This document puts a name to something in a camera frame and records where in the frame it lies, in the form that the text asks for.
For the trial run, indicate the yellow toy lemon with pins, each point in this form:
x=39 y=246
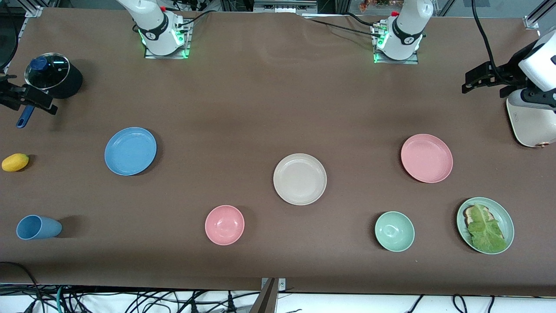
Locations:
x=15 y=162

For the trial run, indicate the green bowl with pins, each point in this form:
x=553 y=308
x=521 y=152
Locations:
x=394 y=231

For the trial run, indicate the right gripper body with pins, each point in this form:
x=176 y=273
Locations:
x=13 y=94

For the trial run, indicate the dark slanted pole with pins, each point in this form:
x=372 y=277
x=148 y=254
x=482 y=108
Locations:
x=267 y=300

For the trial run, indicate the green plate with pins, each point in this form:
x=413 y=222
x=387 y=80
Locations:
x=504 y=217

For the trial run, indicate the aluminium frame beam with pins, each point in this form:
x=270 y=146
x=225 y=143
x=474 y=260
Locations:
x=284 y=5

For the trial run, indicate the pink plate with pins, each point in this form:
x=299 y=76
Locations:
x=426 y=158

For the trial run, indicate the brown table cover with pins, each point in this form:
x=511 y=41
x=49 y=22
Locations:
x=260 y=108

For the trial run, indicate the metal table edge bracket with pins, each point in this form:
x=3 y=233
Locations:
x=281 y=284

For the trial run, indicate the pink bowl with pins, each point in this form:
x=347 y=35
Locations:
x=224 y=225

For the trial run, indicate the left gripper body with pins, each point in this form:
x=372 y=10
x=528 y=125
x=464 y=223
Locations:
x=509 y=76

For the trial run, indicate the glass lid with blue knob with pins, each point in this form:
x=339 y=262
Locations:
x=54 y=71

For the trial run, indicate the aluminium frame profile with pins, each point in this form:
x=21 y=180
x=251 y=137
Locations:
x=534 y=19
x=34 y=12

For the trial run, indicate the blue plate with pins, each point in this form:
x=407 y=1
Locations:
x=130 y=151

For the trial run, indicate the beige plate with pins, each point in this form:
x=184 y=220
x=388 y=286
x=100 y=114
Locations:
x=299 y=179

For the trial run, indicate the green lettuce leaf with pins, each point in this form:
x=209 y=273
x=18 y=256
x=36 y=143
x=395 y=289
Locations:
x=486 y=234

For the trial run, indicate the black round object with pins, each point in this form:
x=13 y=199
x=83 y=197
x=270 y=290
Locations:
x=6 y=43

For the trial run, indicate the blue cup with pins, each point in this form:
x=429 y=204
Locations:
x=37 y=228

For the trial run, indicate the beige toaster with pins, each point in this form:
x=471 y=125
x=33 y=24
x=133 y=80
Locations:
x=532 y=126

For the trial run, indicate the toast slice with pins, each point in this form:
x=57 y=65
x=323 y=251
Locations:
x=468 y=214

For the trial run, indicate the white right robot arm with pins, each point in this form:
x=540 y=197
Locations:
x=156 y=26

